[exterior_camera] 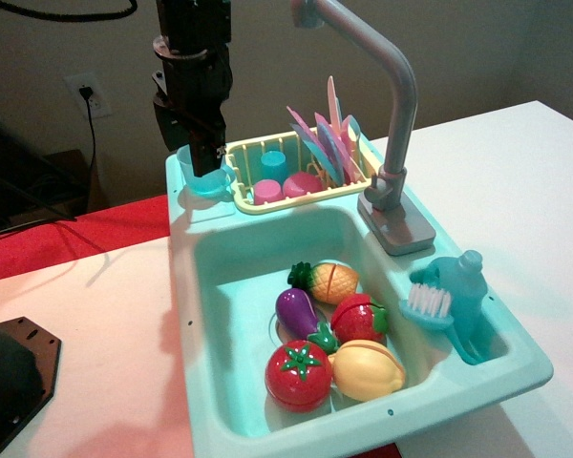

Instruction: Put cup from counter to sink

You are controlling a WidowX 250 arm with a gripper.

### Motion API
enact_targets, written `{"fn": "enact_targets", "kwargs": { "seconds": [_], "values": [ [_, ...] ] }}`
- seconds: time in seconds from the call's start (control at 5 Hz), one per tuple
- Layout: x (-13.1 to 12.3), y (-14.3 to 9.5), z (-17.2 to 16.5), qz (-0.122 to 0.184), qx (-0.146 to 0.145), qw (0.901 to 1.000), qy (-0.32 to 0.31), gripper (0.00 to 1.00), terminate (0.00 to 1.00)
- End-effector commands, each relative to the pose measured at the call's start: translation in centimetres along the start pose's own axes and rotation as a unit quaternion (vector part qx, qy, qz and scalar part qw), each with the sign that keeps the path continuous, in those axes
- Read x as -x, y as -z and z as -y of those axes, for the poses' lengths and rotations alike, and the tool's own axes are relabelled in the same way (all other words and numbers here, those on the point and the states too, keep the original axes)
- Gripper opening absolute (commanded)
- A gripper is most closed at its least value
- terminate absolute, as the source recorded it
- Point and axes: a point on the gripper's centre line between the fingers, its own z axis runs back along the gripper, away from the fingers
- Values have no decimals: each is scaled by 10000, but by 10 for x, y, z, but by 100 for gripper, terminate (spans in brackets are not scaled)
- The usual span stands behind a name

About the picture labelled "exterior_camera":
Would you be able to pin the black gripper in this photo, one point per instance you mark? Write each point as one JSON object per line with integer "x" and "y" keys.
{"x": 190, "y": 92}

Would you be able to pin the translucent blue toy cup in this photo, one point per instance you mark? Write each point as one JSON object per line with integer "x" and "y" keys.
{"x": 208, "y": 185}

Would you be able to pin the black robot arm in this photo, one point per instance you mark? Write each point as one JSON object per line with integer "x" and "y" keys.
{"x": 187, "y": 27}

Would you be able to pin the blue cup in rack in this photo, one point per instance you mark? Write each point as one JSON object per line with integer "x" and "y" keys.
{"x": 274, "y": 166}

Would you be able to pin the pink cup left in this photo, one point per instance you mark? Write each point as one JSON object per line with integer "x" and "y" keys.
{"x": 267, "y": 191}

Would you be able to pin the pink cup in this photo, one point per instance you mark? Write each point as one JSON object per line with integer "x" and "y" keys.
{"x": 300, "y": 184}
{"x": 267, "y": 191}

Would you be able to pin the pink cup right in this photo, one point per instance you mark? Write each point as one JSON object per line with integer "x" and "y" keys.
{"x": 300, "y": 184}

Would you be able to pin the mint green toy sink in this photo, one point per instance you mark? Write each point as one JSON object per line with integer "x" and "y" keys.
{"x": 229, "y": 269}

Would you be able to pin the yellow dish rack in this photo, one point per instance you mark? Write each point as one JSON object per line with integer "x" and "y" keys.
{"x": 244, "y": 157}

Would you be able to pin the pink toy plate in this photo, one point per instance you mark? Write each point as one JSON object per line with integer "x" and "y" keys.
{"x": 350, "y": 135}
{"x": 306, "y": 134}

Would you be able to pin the blue toy plate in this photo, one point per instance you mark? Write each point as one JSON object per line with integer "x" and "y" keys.
{"x": 332, "y": 151}

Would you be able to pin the peach toy knife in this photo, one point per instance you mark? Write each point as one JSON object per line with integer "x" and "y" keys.
{"x": 334, "y": 107}

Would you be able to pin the pink toy plate right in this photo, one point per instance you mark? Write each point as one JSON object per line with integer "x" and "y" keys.
{"x": 350, "y": 135}

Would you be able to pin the toy pineapple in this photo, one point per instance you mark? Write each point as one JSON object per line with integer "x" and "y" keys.
{"x": 327, "y": 282}

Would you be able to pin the toy eggplant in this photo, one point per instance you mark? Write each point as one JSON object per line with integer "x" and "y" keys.
{"x": 296, "y": 313}

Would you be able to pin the red cloth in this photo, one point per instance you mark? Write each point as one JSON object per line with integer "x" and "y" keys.
{"x": 91, "y": 234}

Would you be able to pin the grey toy faucet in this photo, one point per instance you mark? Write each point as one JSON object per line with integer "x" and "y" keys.
{"x": 398, "y": 225}

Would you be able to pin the toy strawberry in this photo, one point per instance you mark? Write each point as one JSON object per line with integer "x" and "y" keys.
{"x": 357, "y": 317}

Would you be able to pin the toy tomato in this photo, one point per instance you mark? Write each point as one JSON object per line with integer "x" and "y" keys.
{"x": 298, "y": 376}

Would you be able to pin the toy lemon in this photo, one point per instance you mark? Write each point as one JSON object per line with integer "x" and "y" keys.
{"x": 365, "y": 370}

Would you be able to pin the blue dish brush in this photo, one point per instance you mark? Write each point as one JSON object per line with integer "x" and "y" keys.
{"x": 430, "y": 309}

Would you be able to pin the blue soap bottle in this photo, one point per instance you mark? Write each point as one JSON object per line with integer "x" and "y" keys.
{"x": 462, "y": 277}

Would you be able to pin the white wall outlet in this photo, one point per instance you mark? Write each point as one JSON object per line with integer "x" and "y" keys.
{"x": 88, "y": 95}

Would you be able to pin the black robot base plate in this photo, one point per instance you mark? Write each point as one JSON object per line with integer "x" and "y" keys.
{"x": 29, "y": 357}

